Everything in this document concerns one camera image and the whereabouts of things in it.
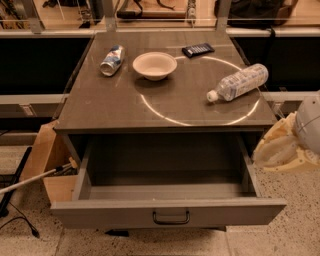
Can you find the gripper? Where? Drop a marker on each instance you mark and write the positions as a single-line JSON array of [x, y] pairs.
[[308, 124]]

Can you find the grey top drawer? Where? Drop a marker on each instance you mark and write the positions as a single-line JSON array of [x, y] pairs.
[[124, 178]]

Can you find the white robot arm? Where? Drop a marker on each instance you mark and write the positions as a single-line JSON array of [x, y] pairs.
[[307, 126]]

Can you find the grey drawer cabinet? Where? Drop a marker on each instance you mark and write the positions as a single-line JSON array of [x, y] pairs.
[[126, 102]]

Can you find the clear plastic water bottle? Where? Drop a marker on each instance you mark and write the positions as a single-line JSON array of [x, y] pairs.
[[239, 83]]

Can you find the black calculator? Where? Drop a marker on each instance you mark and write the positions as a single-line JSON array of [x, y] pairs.
[[197, 50]]

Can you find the black backpack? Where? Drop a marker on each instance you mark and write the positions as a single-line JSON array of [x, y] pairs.
[[260, 13]]

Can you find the white paper bowl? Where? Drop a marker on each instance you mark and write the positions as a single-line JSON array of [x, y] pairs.
[[155, 66]]

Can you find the crushed blue silver can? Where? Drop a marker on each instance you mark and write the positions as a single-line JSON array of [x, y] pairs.
[[113, 60]]

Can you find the white stick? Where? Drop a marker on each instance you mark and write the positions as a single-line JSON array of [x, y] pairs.
[[70, 165]]

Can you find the wooden box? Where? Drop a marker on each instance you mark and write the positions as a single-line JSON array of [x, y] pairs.
[[48, 152]]

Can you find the black flat bar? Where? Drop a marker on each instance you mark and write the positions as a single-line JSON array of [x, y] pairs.
[[14, 180]]

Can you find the black top drawer handle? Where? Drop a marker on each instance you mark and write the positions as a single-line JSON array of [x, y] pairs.
[[171, 219]]

